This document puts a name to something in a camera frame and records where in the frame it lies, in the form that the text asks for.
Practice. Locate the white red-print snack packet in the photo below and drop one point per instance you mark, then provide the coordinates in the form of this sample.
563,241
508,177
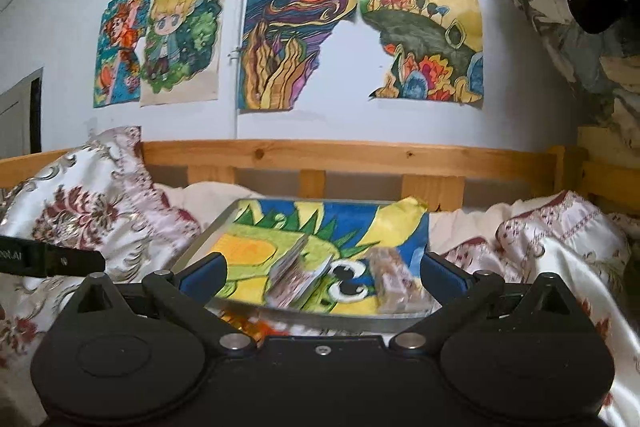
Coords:
295,277

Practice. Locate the wooden bed headboard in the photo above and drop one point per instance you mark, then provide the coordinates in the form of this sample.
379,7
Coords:
350,157

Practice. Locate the white wall pipe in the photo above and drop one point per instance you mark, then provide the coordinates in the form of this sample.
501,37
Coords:
241,32

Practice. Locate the colourful dragon drawing sheet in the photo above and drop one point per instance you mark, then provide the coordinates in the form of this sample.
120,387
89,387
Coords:
280,227

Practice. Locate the floral satin blanket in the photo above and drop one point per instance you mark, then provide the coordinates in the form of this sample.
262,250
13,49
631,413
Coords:
15,322

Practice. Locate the clear brown snack packet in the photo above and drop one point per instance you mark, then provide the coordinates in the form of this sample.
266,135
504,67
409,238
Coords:
395,277

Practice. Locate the orange-haired figure tall drawing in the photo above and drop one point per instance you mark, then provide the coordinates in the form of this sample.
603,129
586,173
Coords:
117,52

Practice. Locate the leaf-print curtain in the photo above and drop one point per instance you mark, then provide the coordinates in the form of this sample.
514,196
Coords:
575,57

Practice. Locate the grey metal tray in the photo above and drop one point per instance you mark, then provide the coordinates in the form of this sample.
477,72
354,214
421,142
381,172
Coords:
200,242

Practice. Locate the floral pillow with pink trim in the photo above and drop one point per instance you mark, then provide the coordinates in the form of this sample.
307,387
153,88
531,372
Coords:
90,207
565,237

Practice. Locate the hilly landscape drawing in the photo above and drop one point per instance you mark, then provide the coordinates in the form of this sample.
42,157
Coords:
425,17

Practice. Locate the grey door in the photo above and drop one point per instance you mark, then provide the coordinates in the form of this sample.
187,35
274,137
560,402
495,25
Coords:
20,117

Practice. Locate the blond figure drawing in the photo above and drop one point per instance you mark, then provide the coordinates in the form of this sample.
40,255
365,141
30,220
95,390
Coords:
180,37

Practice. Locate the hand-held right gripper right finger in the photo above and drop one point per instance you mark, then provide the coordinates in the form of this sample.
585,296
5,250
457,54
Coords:
445,279

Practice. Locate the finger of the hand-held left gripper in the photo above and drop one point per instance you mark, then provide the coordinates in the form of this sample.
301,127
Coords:
50,259

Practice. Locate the swirly night sky drawing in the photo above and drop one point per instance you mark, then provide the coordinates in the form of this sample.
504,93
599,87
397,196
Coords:
285,32

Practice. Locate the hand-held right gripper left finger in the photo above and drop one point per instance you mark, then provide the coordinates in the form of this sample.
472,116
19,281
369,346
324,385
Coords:
202,277

